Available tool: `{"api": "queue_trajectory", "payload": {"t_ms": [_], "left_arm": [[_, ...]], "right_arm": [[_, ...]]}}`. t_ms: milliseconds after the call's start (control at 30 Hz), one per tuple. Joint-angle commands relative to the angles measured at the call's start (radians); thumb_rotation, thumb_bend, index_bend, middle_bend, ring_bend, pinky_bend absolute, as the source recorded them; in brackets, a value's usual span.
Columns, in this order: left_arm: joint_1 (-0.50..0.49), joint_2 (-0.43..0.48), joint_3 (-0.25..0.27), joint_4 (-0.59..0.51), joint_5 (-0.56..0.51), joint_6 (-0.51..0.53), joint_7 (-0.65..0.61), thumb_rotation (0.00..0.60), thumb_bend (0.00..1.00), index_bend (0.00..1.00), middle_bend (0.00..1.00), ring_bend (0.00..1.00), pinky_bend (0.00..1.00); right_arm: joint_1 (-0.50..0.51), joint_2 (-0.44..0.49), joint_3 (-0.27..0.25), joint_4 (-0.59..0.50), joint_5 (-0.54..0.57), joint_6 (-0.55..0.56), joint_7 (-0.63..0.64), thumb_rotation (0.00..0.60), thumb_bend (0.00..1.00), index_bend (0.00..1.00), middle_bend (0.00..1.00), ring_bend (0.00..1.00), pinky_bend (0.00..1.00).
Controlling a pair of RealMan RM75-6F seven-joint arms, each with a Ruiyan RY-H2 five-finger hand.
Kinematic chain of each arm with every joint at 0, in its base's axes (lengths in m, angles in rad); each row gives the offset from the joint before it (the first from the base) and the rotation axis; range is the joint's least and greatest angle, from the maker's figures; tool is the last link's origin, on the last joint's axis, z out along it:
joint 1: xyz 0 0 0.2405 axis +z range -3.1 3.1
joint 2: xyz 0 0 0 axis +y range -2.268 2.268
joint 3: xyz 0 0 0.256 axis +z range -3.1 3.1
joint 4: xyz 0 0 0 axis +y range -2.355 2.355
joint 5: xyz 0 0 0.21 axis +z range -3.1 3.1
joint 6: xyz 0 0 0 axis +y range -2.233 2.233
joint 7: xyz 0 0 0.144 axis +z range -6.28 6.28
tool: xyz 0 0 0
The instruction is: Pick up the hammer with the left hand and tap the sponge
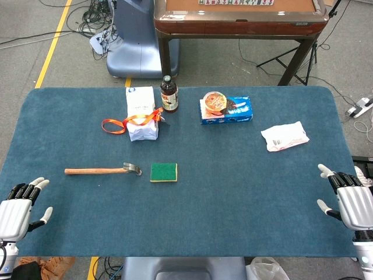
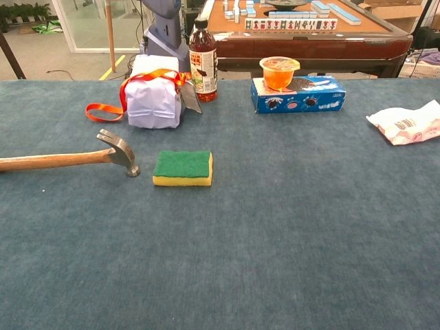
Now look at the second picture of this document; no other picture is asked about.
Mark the green yellow sponge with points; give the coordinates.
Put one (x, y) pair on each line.
(182, 165)

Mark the grey card tag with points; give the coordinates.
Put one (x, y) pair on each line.
(190, 99)

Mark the brown tea bottle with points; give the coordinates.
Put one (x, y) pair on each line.
(203, 68)

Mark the orange jelly cup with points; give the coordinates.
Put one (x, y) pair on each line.
(278, 75)

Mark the blue cookie box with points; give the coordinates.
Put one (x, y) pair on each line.
(309, 101)

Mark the brown mahjong table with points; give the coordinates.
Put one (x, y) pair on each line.
(292, 44)

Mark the face-up mahjong tile row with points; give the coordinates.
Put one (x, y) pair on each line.
(292, 24)

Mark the blue white mahjong tile row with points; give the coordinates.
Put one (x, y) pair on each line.
(343, 13)
(292, 14)

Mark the wooden pole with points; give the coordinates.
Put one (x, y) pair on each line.
(110, 34)

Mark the white pink plastic package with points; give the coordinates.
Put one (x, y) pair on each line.
(409, 123)

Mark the green cloth item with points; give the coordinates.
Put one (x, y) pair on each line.
(48, 28)

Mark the white plastic basket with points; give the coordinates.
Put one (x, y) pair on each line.
(419, 71)

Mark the cardboard box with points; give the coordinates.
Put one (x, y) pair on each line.
(395, 13)

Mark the purple cloth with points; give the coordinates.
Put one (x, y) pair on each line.
(431, 57)

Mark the black tripod leg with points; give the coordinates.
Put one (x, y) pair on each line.
(10, 55)

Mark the potted green plants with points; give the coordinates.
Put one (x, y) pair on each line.
(27, 11)

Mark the grey blue robot pedestal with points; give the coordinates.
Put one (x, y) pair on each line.
(166, 27)

